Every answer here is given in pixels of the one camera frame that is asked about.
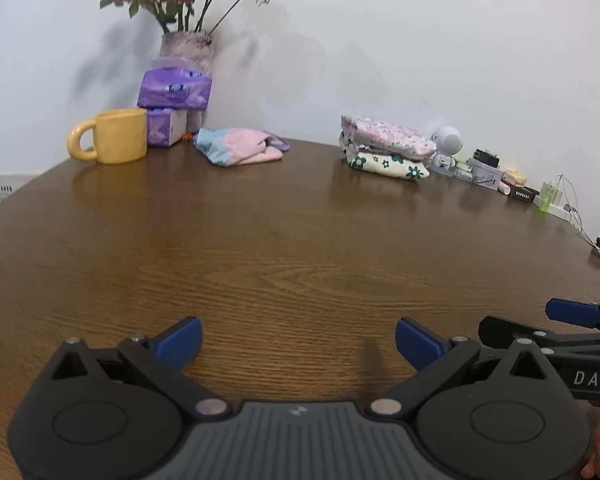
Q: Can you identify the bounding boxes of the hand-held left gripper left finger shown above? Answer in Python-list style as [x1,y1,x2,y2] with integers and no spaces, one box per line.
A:
[45,316,231,421]

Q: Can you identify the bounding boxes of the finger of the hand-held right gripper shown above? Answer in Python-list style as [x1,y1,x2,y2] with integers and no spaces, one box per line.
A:
[545,298,600,333]
[479,316,600,356]

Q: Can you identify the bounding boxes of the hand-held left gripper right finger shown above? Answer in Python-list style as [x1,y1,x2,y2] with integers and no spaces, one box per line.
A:
[368,316,554,421]

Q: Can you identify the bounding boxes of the pink and blue sleeveless top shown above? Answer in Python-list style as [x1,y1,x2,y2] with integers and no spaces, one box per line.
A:
[195,127,291,167]

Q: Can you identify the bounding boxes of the white power strip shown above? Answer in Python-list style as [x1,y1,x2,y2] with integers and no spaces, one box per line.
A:
[532,195,582,224]

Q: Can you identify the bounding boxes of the green spray bottle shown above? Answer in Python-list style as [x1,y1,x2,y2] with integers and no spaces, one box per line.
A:
[539,175,564,214]

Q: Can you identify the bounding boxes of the grey tin box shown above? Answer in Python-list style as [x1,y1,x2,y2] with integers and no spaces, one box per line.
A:
[467,157,503,191]

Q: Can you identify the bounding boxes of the white astronaut speaker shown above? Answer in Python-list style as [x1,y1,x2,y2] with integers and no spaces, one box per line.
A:
[429,125,464,177]

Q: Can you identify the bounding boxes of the pink floral folded cloth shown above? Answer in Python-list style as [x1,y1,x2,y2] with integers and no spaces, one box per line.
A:
[341,115,437,161]

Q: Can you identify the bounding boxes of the yellow mug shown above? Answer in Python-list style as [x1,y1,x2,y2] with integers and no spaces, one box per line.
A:
[67,108,148,165]

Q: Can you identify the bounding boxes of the white wall socket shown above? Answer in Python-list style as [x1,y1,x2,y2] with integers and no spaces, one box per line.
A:
[0,172,41,206]

